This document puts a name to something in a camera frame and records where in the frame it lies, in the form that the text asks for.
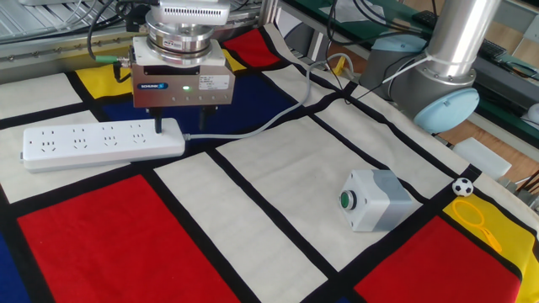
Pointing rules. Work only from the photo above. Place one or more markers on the silver Schunk gripper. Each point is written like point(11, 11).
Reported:
point(181, 86)

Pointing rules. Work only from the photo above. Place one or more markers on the white power strip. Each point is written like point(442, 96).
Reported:
point(105, 145)

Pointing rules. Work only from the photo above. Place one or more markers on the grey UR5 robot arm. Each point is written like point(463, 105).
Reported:
point(455, 33)

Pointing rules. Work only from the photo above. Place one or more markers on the grey box small green button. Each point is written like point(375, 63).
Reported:
point(379, 202)

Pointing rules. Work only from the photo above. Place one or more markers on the colour block tablecloth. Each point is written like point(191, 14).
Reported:
point(252, 189)

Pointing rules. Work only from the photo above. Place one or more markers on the yellow plug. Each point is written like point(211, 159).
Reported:
point(339, 65)

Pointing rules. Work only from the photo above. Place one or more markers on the white paper sheet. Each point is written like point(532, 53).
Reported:
point(349, 12)

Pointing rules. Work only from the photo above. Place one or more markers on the black keyboard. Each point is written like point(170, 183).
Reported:
point(425, 19)

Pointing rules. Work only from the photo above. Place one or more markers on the small soccer ball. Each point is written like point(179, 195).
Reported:
point(462, 187)

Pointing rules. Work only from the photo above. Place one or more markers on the white plastic block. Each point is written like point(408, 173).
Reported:
point(480, 157)

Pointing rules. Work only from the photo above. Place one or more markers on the white computer mouse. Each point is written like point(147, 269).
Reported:
point(531, 113)

